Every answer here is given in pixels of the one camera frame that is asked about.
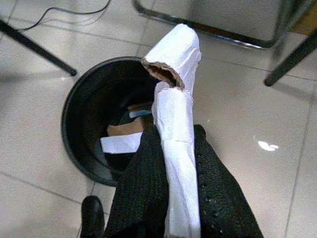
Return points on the round black rubbish bin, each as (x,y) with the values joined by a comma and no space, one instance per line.
(81,111)

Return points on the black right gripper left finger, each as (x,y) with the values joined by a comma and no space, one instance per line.
(141,193)

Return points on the robot right leg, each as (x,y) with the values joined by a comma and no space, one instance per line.
(92,215)

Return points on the black metal table leg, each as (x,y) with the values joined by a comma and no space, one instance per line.
(289,62)
(37,47)

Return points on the blue white carton scrap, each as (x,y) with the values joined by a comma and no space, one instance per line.
(140,111)

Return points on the brown cardboard scrap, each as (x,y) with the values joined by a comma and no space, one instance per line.
(123,129)

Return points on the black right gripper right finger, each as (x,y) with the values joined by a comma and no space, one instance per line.
(220,198)

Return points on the dark metal tube frame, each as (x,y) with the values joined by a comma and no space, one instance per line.
(198,26)

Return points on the white brown cardboard piece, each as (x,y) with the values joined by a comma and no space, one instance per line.
(178,148)

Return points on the flat white paper sheet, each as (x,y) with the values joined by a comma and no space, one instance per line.
(119,143)

